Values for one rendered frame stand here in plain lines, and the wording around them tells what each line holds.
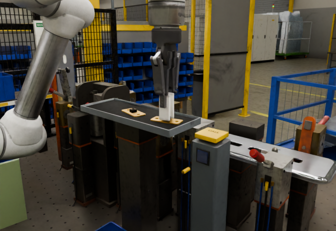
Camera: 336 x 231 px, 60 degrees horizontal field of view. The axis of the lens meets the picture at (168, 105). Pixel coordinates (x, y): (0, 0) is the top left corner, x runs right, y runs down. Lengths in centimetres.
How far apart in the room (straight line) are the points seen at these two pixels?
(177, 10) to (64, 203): 94
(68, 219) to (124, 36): 283
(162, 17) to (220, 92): 385
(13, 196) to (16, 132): 26
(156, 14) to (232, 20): 386
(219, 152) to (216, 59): 370
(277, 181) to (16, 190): 90
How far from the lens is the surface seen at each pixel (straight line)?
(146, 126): 74
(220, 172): 72
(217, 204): 75
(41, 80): 127
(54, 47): 123
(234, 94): 475
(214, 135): 69
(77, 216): 125
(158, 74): 71
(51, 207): 134
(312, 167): 99
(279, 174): 81
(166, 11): 71
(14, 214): 128
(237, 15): 463
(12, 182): 122
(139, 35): 386
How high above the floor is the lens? 140
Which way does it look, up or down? 15 degrees down
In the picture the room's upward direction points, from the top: straight up
